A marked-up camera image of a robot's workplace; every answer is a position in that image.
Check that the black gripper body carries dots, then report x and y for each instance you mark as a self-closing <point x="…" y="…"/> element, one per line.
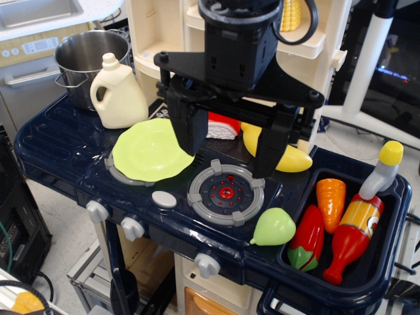
<point x="237" y="74"/>

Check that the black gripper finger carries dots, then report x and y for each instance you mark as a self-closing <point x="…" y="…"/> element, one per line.
<point x="189" y="121"/>
<point x="273" y="140"/>

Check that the light green plastic plate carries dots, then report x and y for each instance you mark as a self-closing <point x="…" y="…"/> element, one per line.
<point x="149" y="151"/>

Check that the green toy pear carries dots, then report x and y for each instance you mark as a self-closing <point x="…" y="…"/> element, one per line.
<point x="274" y="227"/>

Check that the yellow toy banana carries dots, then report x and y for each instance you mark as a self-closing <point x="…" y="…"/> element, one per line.
<point x="293" y="160"/>

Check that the red white toy sushi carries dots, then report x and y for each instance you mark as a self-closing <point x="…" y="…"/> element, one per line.
<point x="222" y="127"/>

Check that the grey right stove burner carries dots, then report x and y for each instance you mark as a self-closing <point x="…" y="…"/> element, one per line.
<point x="226" y="194"/>

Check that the grey stove burner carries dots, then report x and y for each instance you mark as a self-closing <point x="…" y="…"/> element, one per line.
<point x="226" y="194"/>
<point x="110" y="166"/>

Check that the yellow toy corn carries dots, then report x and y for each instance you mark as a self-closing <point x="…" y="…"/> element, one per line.
<point x="291" y="15"/>

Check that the orange toy carrot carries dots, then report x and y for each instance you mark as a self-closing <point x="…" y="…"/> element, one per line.
<point x="331" y="194"/>

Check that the cream toy kitchen shelf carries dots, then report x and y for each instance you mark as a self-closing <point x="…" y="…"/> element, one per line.
<point x="309" y="54"/>

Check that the grey oval button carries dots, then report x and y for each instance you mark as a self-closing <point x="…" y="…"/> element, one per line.
<point x="164" y="199"/>

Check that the grey left stove burner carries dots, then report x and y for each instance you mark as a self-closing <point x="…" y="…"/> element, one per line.
<point x="110" y="166"/>

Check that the red toy chili pepper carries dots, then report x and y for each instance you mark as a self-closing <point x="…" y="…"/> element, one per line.
<point x="305" y="248"/>

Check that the navy toy kitchen counter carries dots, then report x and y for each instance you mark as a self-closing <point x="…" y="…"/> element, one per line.
<point x="65" y="148"/>

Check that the grey yellow toy faucet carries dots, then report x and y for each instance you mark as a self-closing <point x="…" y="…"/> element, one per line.
<point x="385" y="171"/>

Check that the red toy ketchup bottle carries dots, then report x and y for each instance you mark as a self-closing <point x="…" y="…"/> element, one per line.
<point x="353" y="235"/>

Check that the grey middle stove knob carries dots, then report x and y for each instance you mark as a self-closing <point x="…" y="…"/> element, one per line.
<point x="132" y="229"/>

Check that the grey stove knob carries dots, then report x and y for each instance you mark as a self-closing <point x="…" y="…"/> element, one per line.
<point x="132" y="229"/>
<point x="96" y="211"/>
<point x="207" y="265"/>

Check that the grey left stove knob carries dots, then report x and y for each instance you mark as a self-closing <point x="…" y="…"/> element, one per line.
<point x="96" y="211"/>

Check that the stainless steel pot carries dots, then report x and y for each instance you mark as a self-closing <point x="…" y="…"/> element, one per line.
<point x="79" y="59"/>

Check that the grey right stove knob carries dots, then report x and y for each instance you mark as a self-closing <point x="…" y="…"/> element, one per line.
<point x="207" y="265"/>

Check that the white metal stand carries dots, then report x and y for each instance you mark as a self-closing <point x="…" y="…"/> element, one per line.
<point x="350" y="113"/>

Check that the black hanging ladle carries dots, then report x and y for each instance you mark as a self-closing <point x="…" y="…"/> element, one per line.
<point x="124" y="292"/>

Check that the toy dishwasher cabinet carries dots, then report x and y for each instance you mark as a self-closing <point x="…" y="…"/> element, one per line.
<point x="30" y="32"/>

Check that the black computer case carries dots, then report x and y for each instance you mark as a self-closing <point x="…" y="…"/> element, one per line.
<point x="25" y="238"/>

